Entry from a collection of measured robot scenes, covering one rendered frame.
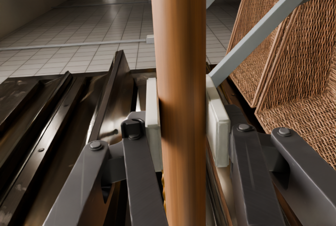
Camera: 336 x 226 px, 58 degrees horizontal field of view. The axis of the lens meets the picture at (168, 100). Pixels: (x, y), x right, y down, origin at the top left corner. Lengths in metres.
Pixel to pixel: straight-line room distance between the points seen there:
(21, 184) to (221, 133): 0.93
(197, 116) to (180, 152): 0.03
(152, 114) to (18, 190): 0.90
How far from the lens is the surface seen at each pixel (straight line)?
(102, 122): 0.98
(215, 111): 0.17
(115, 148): 0.16
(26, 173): 1.10
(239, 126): 0.16
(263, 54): 1.76
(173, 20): 0.16
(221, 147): 0.17
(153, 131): 0.16
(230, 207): 0.88
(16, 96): 1.71
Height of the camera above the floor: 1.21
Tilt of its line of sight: 1 degrees down
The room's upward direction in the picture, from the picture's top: 94 degrees counter-clockwise
